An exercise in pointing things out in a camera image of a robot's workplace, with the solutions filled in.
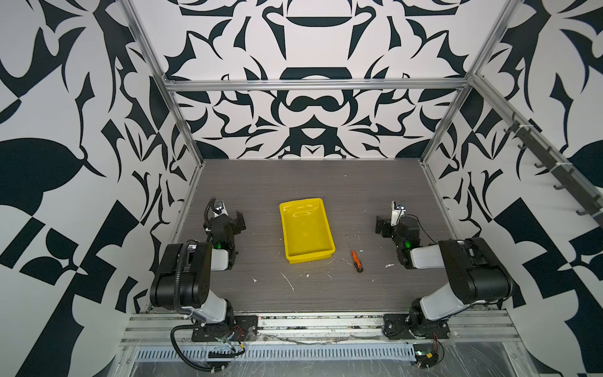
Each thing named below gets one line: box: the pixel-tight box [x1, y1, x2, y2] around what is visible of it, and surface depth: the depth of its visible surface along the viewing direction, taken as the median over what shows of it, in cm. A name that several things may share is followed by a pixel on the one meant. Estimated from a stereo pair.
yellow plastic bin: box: [279, 197, 337, 265], surface depth 95 cm
